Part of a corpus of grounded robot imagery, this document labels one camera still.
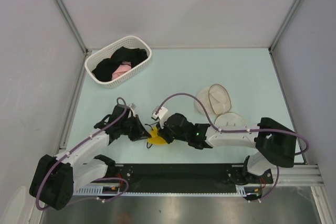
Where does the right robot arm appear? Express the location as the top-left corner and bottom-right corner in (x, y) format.
(156, 113), (297, 183)

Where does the black garment in basket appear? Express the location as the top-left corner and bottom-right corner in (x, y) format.
(92, 47), (148, 82)

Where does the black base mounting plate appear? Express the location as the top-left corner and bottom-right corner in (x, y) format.
(105, 164), (274, 194)

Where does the white slotted cable duct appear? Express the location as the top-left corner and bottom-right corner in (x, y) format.
(73, 185), (261, 197)

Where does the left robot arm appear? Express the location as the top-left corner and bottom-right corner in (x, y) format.
(29, 104), (151, 210)

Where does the yellow bra with black straps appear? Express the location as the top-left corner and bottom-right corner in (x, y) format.
(145, 123), (167, 149)

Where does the white perforated plastic basket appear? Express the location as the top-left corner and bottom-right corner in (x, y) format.
(84, 35), (152, 89)

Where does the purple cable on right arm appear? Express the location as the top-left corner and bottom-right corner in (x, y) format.
(154, 92), (310, 204)

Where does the pink garment in basket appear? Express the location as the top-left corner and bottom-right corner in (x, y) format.
(112, 61), (132, 80)

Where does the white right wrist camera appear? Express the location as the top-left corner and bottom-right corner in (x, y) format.
(151, 106), (170, 128)

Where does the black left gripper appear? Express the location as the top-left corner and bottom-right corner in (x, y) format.
(120, 114), (151, 142)

